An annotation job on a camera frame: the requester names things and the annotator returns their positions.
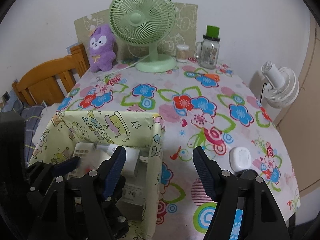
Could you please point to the cotton swab container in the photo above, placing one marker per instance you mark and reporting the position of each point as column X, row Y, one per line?
column 182, row 51

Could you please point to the plaid blue bedding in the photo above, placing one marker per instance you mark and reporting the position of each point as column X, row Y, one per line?
column 32, row 116

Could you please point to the white standing fan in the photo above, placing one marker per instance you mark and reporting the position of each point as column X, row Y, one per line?
column 281, row 87

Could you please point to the white charger block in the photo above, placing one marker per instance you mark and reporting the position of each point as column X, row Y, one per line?
column 134, row 157

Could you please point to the purple plush toy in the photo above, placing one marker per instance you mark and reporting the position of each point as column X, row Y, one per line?
column 101, row 53

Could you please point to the yellow cartoon storage box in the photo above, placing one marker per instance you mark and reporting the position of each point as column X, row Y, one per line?
column 136, row 130

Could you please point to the floral tablecloth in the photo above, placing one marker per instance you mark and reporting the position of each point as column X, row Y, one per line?
column 217, row 116

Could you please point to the glass mason jar mug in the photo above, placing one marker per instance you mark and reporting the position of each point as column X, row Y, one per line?
column 207, row 52

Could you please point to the green desk fan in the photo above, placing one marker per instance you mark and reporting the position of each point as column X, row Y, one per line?
column 144, row 23

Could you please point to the white rounded earbuds case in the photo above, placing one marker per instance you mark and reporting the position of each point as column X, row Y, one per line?
column 240, row 159

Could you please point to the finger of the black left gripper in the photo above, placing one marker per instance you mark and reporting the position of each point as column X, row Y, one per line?
column 21, row 210
column 41, row 174

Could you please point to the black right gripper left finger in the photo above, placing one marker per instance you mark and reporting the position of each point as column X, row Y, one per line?
column 85, row 208

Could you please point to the wooden chair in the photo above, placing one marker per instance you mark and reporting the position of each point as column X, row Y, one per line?
column 40, row 83

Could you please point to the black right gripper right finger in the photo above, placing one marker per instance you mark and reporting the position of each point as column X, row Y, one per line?
column 261, row 215

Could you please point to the green cup on jar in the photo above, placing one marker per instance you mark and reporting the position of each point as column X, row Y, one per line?
column 212, row 31

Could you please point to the orange handled scissors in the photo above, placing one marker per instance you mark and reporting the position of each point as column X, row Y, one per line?
column 214, row 77

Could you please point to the beige door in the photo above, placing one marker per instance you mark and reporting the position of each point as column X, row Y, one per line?
column 299, row 126

